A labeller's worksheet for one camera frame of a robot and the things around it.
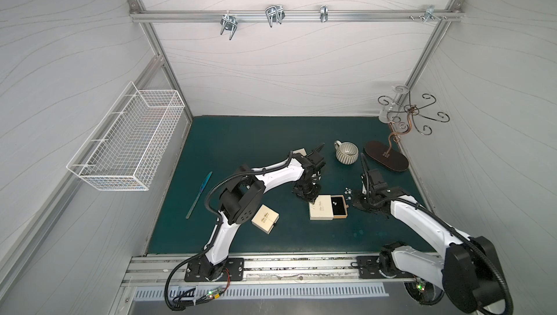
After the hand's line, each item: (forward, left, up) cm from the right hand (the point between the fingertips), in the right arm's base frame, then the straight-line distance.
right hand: (352, 197), depth 84 cm
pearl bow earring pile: (+6, 0, -6) cm, 8 cm away
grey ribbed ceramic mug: (+25, -2, -5) cm, 26 cm away
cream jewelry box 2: (-9, +34, -3) cm, 35 cm away
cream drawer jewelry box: (+23, +21, -1) cm, 31 cm away
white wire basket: (+2, +78, +26) cm, 83 cm away
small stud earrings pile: (-1, +7, -4) cm, 7 cm away
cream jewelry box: (-3, +9, -4) cm, 10 cm away
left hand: (-1, +15, -3) cm, 16 cm away
